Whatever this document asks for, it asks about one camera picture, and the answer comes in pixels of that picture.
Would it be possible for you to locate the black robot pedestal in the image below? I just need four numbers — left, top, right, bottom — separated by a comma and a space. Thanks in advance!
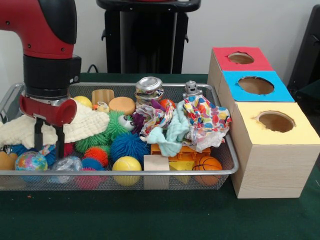
96, 0, 202, 75

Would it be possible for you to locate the black cable loop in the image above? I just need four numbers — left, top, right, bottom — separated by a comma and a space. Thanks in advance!
86, 63, 100, 74

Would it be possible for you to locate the dark green table cloth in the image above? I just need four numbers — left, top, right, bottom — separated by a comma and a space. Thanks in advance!
294, 79, 320, 121
0, 72, 320, 240

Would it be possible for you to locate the crushed silver metal can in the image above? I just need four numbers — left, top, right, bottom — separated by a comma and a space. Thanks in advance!
134, 76, 166, 106

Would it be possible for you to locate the globe print ball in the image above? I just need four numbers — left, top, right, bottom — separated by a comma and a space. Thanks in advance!
14, 150, 49, 182

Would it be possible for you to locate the light teal cloth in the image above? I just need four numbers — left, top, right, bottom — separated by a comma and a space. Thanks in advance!
144, 101, 191, 158

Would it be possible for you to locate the blue spiky ball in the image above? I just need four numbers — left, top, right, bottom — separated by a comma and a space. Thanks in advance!
109, 132, 151, 164
9, 143, 58, 168

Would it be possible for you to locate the black stand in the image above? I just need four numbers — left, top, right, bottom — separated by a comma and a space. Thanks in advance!
286, 4, 320, 92

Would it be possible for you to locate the colourful spotted cloth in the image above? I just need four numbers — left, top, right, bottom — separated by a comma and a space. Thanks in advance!
181, 94, 233, 154

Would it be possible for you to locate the yellow ball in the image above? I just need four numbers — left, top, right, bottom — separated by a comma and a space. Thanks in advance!
111, 156, 143, 186

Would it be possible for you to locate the clear plastic bottle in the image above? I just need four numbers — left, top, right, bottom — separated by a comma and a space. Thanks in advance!
50, 155, 84, 183

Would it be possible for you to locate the shallow clear mesh bin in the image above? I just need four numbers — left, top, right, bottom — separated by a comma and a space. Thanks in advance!
0, 81, 240, 192

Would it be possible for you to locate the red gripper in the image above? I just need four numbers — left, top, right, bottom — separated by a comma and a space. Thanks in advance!
19, 95, 78, 160

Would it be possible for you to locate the cream knitted cloth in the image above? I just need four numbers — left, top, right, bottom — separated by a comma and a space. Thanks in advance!
0, 103, 111, 149

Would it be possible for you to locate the wooden box with three holes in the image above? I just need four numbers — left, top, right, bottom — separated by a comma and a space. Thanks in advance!
206, 46, 320, 200

